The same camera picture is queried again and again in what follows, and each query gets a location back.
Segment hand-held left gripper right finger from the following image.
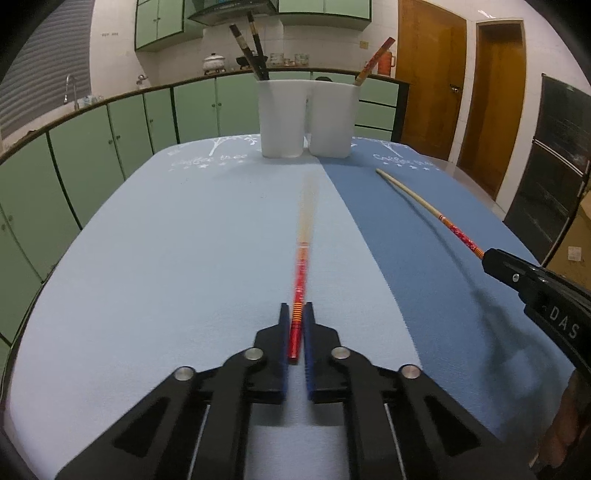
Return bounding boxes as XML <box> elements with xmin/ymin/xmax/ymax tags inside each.
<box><xmin>303</xmin><ymin>302</ymin><xmax>537</xmax><ymax>480</ymax></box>

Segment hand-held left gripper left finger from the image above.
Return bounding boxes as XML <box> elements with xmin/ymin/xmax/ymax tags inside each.
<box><xmin>55</xmin><ymin>302</ymin><xmax>290</xmax><ymax>480</ymax></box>

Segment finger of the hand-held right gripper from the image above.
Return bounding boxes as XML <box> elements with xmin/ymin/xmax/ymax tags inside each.
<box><xmin>481</xmin><ymin>248</ymin><xmax>551</xmax><ymax>302</ymax></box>

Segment thin bamboo chopstick red end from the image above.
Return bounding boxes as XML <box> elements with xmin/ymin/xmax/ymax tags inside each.
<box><xmin>375</xmin><ymin>168</ymin><xmax>485</xmax><ymax>258</ymax></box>

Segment bamboo chopstick with red end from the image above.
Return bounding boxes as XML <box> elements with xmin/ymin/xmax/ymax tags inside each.
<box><xmin>287</xmin><ymin>175</ymin><xmax>320</xmax><ymax>365</ymax></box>
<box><xmin>354</xmin><ymin>37</ymin><xmax>396</xmax><ymax>88</ymax></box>

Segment white twin utensil holder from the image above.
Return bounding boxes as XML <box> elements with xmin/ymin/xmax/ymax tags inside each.
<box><xmin>256</xmin><ymin>78</ymin><xmax>362</xmax><ymax>159</ymax></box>

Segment person's right hand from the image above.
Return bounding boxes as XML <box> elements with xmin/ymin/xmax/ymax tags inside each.
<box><xmin>537</xmin><ymin>373</ymin><xmax>591</xmax><ymax>468</ymax></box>

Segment dark blue table mat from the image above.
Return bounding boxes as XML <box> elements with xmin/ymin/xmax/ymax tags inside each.
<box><xmin>318</xmin><ymin>134</ymin><xmax>575</xmax><ymax>462</ymax></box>

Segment black cabinet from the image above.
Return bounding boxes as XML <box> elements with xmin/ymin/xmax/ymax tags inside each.
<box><xmin>502</xmin><ymin>73</ymin><xmax>591</xmax><ymax>274</ymax></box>

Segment light blue table mat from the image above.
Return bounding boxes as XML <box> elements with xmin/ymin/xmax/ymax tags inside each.
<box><xmin>4</xmin><ymin>134</ymin><xmax>422</xmax><ymax>480</ymax></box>

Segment wooden door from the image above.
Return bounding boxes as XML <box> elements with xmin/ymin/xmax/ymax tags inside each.
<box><xmin>396</xmin><ymin>0</ymin><xmax>468</xmax><ymax>161</ymax></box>
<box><xmin>456</xmin><ymin>19</ymin><xmax>528</xmax><ymax>200</ymax></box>

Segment red thermos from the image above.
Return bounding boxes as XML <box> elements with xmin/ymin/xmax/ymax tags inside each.
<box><xmin>378</xmin><ymin>46</ymin><xmax>398</xmax><ymax>76</ymax></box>

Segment white lidded pot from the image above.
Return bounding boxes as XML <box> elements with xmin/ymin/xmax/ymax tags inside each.
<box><xmin>202</xmin><ymin>52</ymin><xmax>227</xmax><ymax>75</ymax></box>

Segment green upper kitchen cabinet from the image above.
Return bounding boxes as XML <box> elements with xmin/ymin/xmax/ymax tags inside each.
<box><xmin>277</xmin><ymin>0</ymin><xmax>373</xmax><ymax>22</ymax></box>
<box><xmin>134</xmin><ymin>0</ymin><xmax>205</xmax><ymax>51</ymax></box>

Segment metal sink faucet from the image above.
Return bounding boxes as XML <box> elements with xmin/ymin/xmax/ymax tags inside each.
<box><xmin>64</xmin><ymin>74</ymin><xmax>80</xmax><ymax>110</ymax></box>

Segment range hood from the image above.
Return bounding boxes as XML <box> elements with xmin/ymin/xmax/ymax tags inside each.
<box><xmin>187</xmin><ymin>0</ymin><xmax>279</xmax><ymax>27</ymax></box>

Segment grey window blinds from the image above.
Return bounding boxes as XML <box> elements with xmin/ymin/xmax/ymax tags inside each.
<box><xmin>0</xmin><ymin>0</ymin><xmax>94</xmax><ymax>140</ymax></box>

